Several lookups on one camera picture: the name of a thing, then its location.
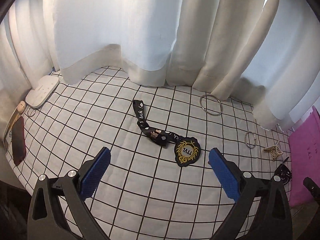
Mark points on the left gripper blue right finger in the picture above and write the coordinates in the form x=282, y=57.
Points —
x=273, y=217

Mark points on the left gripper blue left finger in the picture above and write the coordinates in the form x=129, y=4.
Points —
x=46, y=219

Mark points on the white curtain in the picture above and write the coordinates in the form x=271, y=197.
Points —
x=263, y=52

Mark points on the white power strip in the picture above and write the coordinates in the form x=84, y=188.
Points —
x=36, y=97

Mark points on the beige round device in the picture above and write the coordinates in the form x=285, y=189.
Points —
x=21, y=107

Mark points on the large silver bangle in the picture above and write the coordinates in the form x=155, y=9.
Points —
x=211, y=105

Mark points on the black hair clip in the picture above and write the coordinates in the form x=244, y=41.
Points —
x=283, y=172

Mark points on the white black grid bedsheet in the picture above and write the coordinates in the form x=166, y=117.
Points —
x=144, y=194

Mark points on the gold pearl hair claw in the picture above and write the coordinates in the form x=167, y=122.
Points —
x=275, y=151

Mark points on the pink plastic bin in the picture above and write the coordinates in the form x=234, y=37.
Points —
x=304, y=147

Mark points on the dark red phone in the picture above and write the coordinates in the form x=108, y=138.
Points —
x=18, y=141

